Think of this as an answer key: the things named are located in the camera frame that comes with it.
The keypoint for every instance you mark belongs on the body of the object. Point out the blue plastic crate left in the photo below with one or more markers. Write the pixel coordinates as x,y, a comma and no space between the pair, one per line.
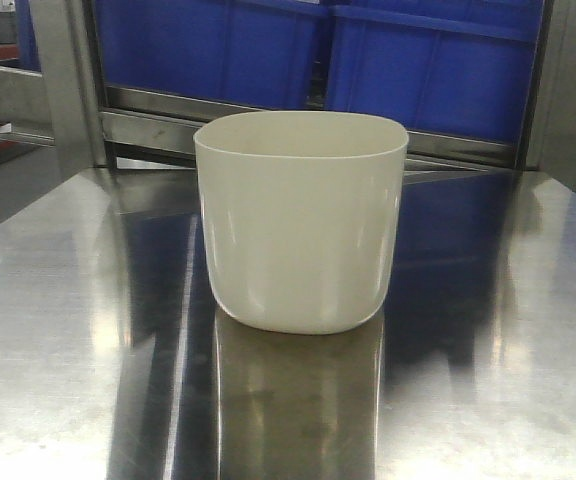
257,53

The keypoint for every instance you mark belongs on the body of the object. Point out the stainless steel shelf rack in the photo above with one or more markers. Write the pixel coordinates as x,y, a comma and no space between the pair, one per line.
68,104

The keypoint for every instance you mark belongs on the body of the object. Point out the blue plastic crate right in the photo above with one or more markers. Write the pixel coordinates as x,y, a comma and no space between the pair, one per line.
460,68

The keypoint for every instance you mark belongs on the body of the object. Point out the blue plastic crate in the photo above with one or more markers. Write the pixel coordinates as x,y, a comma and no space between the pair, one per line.
257,53
460,68

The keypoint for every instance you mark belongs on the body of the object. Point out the white plastic bin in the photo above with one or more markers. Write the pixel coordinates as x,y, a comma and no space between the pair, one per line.
299,212

